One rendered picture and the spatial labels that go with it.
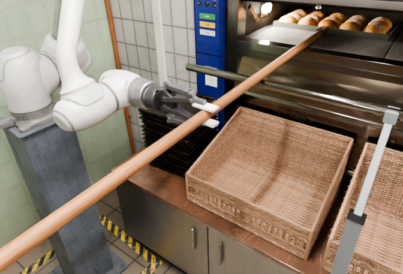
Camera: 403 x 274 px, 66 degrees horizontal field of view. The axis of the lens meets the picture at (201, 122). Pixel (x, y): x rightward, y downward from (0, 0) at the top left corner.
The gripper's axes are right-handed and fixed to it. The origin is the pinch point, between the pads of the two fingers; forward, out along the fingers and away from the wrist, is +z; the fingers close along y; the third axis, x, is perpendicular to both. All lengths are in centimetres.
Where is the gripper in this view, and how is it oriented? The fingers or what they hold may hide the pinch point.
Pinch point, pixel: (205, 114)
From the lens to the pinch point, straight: 83.0
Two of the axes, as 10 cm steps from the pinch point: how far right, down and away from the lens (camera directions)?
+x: -5.9, 4.3, -6.8
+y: 0.3, 8.6, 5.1
